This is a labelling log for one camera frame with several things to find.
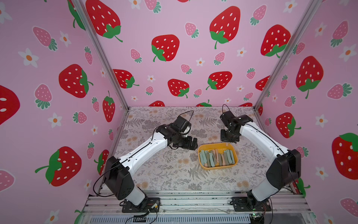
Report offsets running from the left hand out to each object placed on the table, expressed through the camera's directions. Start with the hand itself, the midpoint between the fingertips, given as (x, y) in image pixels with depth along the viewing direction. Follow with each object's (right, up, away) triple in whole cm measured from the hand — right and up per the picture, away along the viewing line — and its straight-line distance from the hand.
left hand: (192, 145), depth 78 cm
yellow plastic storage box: (+17, -9, +13) cm, 23 cm away
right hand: (+25, +3, +6) cm, 26 cm away
